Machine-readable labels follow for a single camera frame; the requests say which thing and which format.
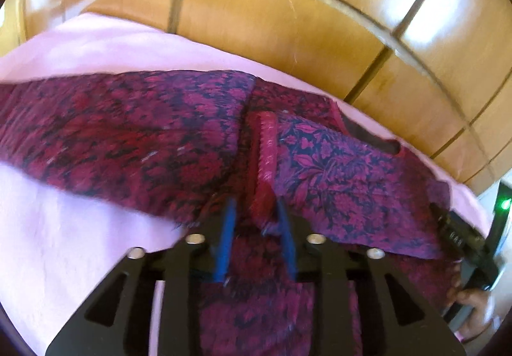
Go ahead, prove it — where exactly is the red floral garment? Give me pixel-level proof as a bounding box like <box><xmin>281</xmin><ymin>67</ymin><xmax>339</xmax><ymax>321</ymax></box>
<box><xmin>0</xmin><ymin>69</ymin><xmax>460</xmax><ymax>356</ymax></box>

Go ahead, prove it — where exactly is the pink bed blanket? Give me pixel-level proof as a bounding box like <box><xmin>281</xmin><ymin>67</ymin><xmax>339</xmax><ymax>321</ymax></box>
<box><xmin>0</xmin><ymin>13</ymin><xmax>493</xmax><ymax>356</ymax></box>

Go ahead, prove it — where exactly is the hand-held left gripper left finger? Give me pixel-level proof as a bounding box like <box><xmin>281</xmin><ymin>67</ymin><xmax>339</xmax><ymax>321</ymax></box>
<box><xmin>45</xmin><ymin>199</ymin><xmax>237</xmax><ymax>356</ymax></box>

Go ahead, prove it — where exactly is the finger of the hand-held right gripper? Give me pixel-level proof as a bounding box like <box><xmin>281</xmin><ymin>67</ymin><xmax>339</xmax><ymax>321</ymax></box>
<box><xmin>429</xmin><ymin>202</ymin><xmax>451</xmax><ymax>231</ymax></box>

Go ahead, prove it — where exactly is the wooden headboard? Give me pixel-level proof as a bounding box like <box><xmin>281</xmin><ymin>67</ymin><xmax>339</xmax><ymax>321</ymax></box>
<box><xmin>18</xmin><ymin>0</ymin><xmax>512</xmax><ymax>197</ymax></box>

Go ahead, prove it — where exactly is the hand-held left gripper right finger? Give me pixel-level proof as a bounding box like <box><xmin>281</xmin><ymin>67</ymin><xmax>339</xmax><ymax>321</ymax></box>
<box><xmin>276</xmin><ymin>200</ymin><xmax>467</xmax><ymax>356</ymax></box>

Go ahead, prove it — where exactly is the person's right hand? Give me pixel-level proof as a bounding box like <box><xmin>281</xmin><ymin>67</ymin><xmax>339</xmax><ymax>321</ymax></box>
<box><xmin>447</xmin><ymin>287</ymin><xmax>505</xmax><ymax>343</ymax></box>

